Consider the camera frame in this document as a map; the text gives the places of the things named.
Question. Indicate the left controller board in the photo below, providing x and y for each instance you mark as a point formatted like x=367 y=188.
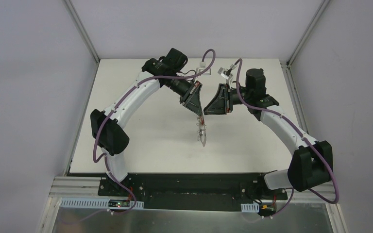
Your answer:
x=119 y=204

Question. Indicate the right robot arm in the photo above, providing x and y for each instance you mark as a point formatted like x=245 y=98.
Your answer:
x=312 y=161

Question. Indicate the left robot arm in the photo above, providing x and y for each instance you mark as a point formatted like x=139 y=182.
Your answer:
x=108 y=125

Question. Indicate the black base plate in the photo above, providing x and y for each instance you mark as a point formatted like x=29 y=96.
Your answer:
x=192 y=191

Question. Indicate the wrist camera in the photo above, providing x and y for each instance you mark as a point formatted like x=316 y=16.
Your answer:
x=204 y=69
x=227 y=74

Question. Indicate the key with red tag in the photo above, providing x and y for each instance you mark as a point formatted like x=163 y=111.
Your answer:
x=201 y=121

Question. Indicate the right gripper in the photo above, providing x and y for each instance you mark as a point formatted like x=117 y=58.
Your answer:
x=225 y=99

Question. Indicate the controller board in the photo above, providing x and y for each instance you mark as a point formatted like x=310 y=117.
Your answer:
x=267 y=210
x=119 y=204

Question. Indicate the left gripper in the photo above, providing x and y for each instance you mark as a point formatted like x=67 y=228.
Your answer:
x=191 y=93

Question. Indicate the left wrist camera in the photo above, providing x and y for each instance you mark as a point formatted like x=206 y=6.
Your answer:
x=204 y=69

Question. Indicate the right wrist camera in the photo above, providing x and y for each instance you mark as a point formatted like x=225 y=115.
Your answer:
x=227 y=74

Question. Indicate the right controller board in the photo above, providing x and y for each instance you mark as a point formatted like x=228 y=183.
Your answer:
x=267 y=210

